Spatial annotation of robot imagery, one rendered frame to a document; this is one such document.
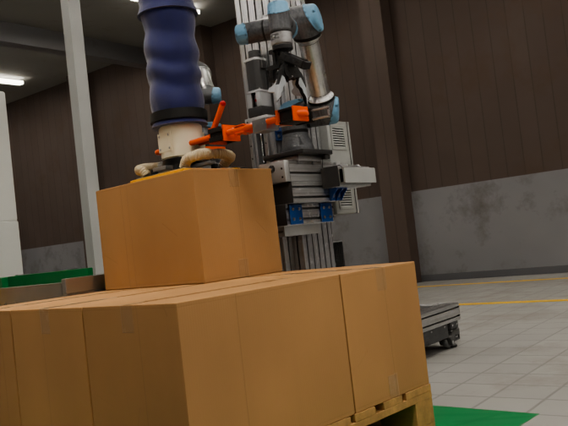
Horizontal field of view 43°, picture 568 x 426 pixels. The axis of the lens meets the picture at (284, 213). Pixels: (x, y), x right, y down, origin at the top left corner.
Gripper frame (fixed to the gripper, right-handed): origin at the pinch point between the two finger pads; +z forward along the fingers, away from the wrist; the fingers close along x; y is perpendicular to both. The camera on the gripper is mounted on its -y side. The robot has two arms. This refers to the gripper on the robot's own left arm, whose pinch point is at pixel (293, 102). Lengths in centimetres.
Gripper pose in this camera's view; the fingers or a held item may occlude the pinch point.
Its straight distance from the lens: 246.7
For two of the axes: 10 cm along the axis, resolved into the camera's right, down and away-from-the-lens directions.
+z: 1.1, 9.9, -0.4
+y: -7.2, 1.1, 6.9
